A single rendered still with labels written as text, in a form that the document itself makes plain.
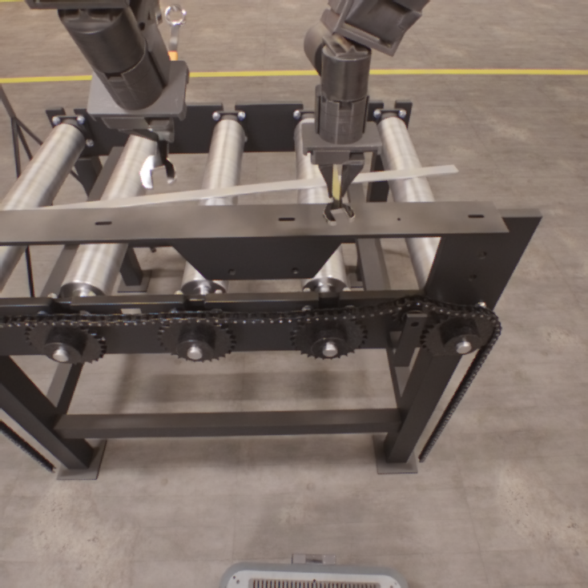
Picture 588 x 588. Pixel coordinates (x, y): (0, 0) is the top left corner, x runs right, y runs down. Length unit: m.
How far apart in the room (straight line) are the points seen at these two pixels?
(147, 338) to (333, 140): 0.70
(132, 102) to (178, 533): 1.48
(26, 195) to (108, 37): 1.11
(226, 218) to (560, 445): 1.65
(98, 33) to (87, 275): 0.78
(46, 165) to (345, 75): 1.23
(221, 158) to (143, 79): 0.98
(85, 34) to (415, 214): 0.58
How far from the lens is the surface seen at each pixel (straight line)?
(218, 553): 1.70
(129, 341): 1.12
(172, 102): 0.50
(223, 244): 0.85
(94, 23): 0.44
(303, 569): 1.41
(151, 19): 0.53
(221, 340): 0.98
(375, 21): 0.54
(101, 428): 1.57
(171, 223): 0.79
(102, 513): 1.84
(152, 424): 1.51
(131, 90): 0.49
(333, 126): 0.58
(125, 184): 1.41
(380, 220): 0.78
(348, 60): 0.54
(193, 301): 1.00
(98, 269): 1.16
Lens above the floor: 1.65
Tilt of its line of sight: 49 degrees down
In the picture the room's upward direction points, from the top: straight up
